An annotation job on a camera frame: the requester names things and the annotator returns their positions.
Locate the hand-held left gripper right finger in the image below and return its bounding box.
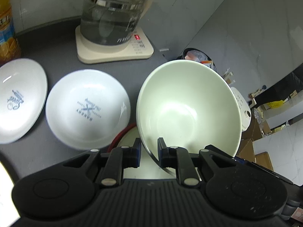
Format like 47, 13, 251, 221
157, 137, 237, 186

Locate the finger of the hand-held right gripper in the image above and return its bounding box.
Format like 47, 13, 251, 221
233, 157, 295, 185

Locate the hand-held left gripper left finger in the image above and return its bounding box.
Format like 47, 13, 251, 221
62, 138, 142, 187

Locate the red rimmed black bowl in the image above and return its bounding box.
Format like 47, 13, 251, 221
108, 124, 138, 152

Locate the pale green bowl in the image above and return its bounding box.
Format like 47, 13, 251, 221
136, 60, 242, 178

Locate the white plate with blue print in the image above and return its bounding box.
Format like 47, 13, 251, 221
45, 69, 131, 150
0, 58, 48, 145

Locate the cardboard box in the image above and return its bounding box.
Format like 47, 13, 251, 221
240, 115, 264, 142
254, 151, 275, 171

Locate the white electric appliance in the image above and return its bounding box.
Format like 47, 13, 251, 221
230, 86, 252, 131

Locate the yellow plastic bag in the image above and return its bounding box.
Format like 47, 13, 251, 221
266, 100, 284, 110

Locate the black desk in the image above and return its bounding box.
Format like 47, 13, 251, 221
254, 63, 303, 107

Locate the dark trash bin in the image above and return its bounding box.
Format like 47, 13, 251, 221
182, 48, 217, 74

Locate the cream kettle base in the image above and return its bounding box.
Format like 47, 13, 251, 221
75, 26, 154, 64

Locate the glass electric kettle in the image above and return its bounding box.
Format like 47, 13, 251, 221
80, 0, 153, 46

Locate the orange juice bottle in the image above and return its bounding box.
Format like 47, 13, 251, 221
0, 0, 22, 67

